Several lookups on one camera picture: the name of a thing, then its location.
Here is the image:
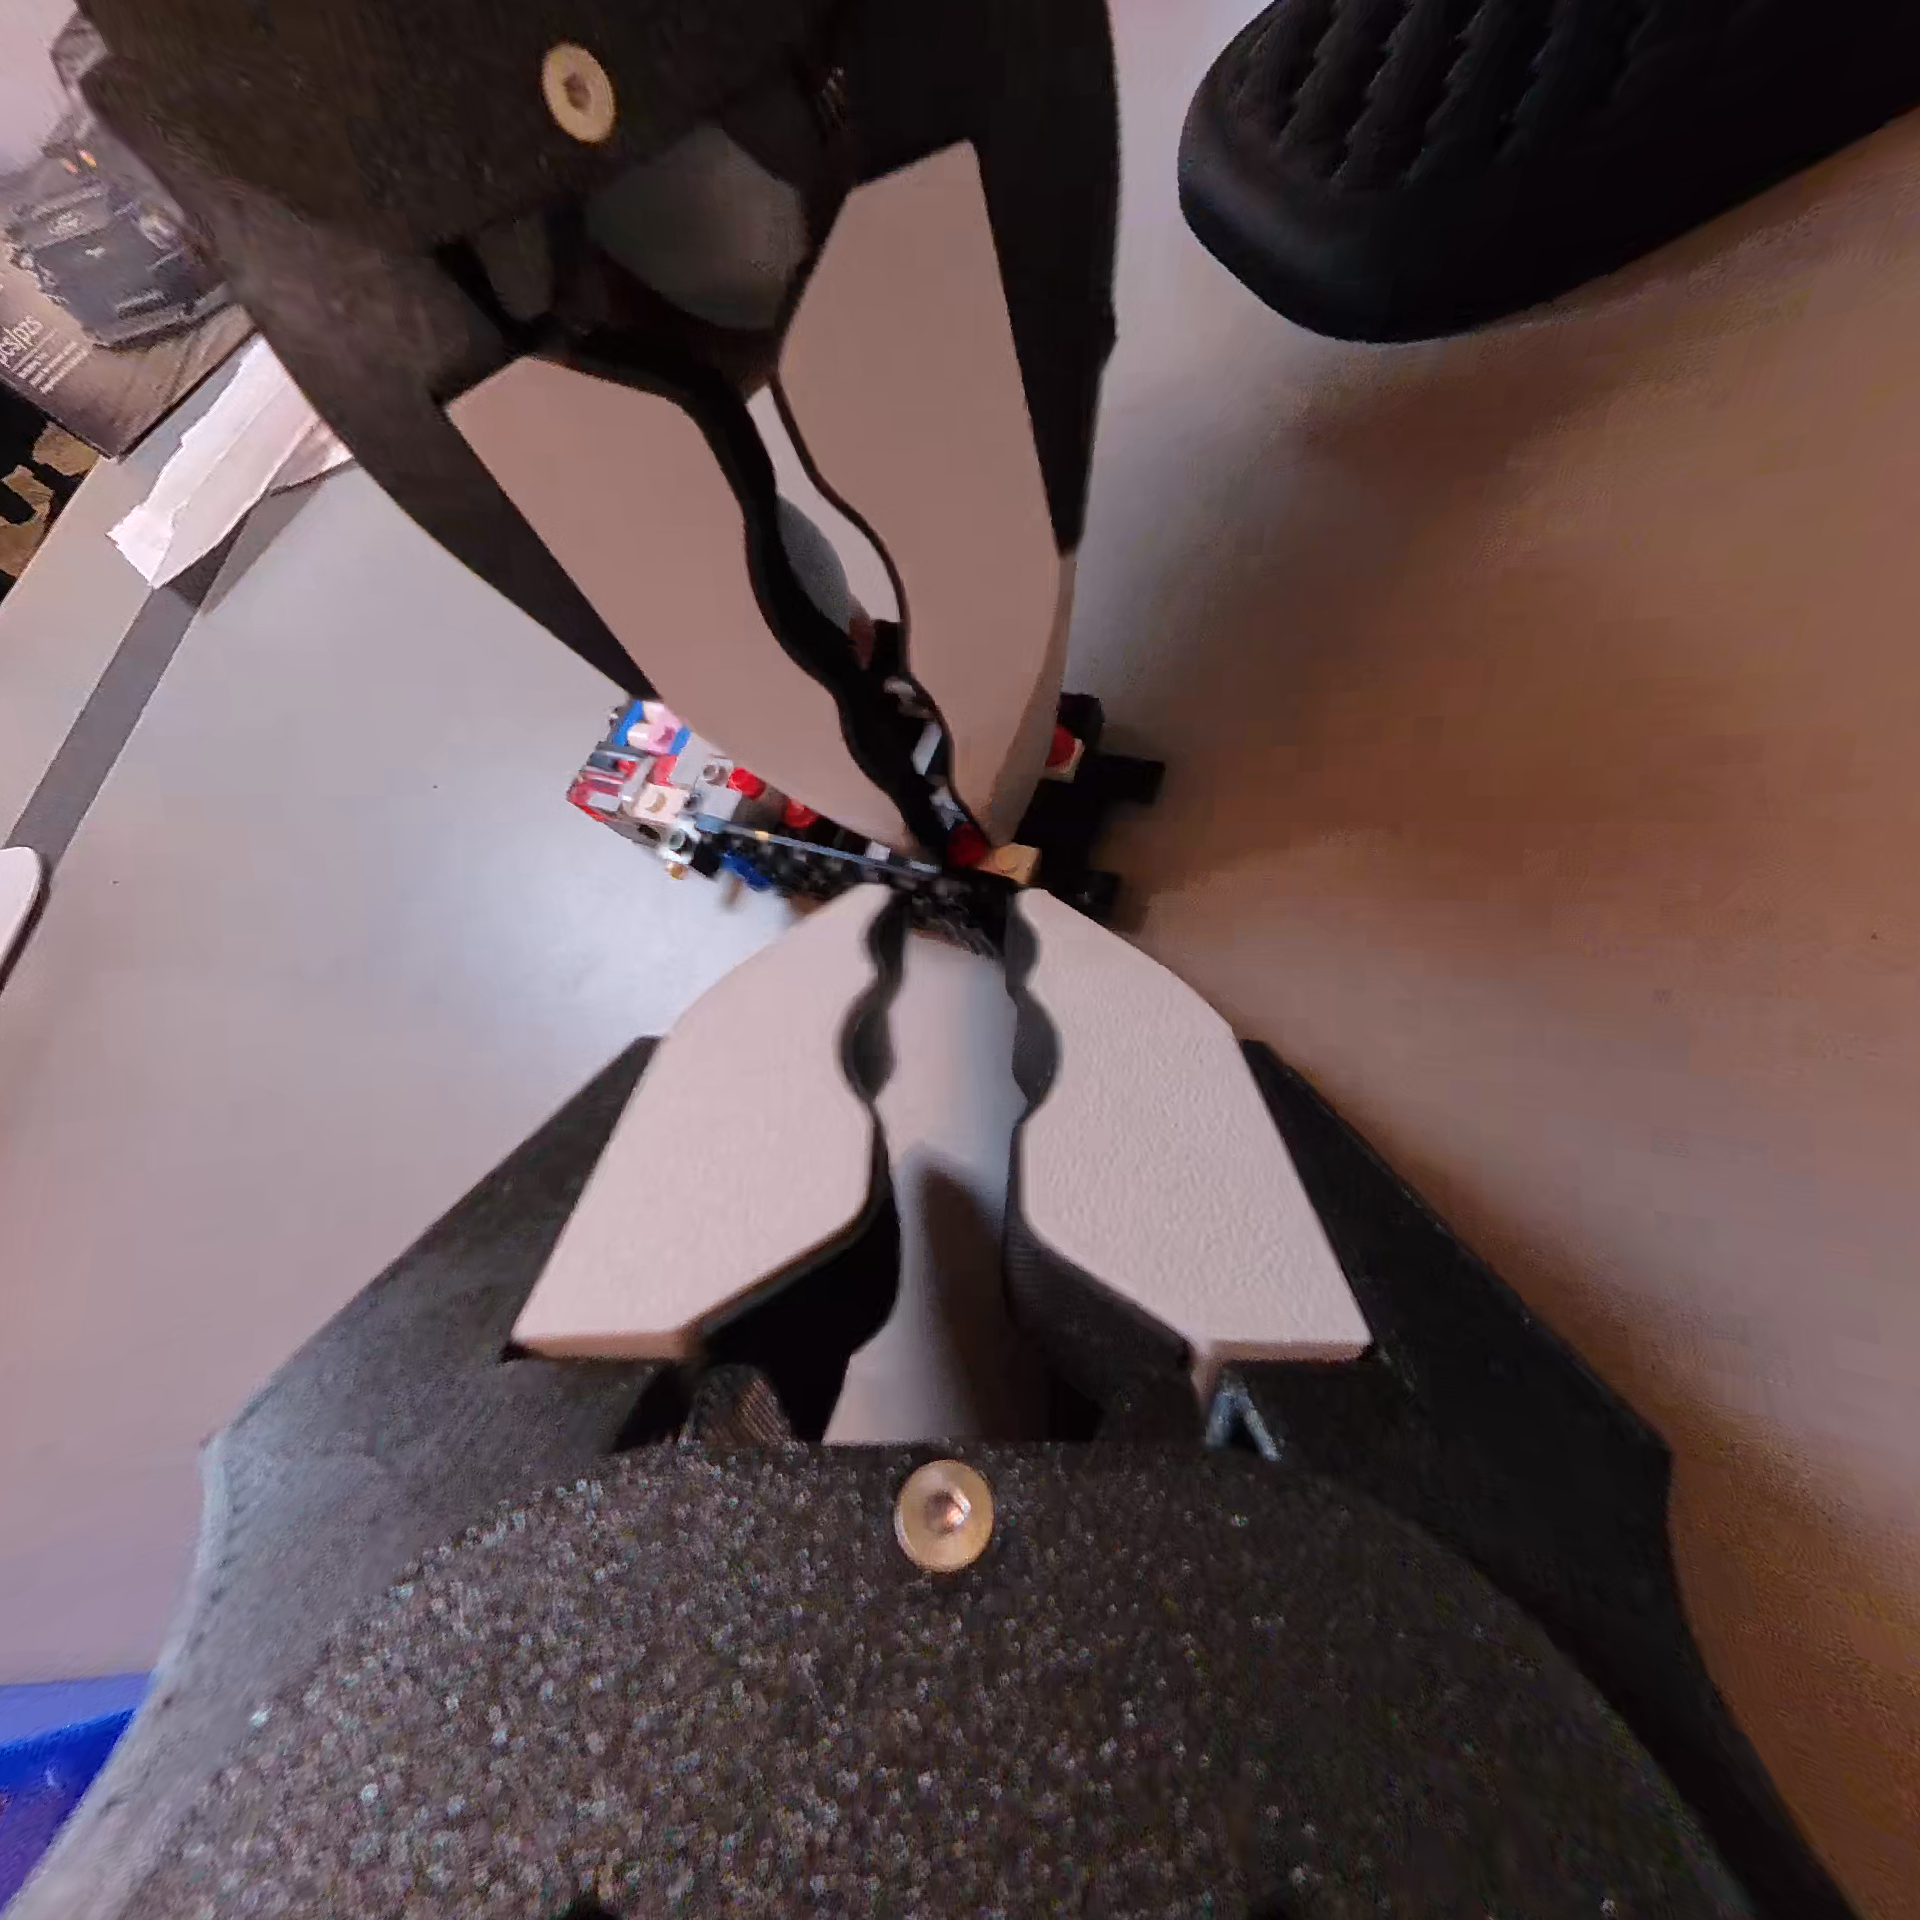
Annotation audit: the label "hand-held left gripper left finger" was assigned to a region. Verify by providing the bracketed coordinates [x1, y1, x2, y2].
[509, 885, 903, 1417]

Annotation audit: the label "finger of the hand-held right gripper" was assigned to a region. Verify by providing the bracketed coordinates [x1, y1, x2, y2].
[767, 135, 1083, 863]
[445, 360, 979, 871]

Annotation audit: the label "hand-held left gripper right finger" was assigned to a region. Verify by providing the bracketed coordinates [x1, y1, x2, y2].
[1006, 892, 1380, 1424]

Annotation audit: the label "partly built lego car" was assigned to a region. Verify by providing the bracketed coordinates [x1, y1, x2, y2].
[570, 684, 1166, 938]

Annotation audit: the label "white paper bags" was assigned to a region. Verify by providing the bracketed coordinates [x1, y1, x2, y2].
[113, 336, 356, 590]

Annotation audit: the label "blue plastic bin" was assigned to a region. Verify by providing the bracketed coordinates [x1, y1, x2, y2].
[0, 1673, 158, 1920]

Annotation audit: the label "lego set box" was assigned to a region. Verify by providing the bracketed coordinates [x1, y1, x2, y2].
[0, 143, 237, 458]

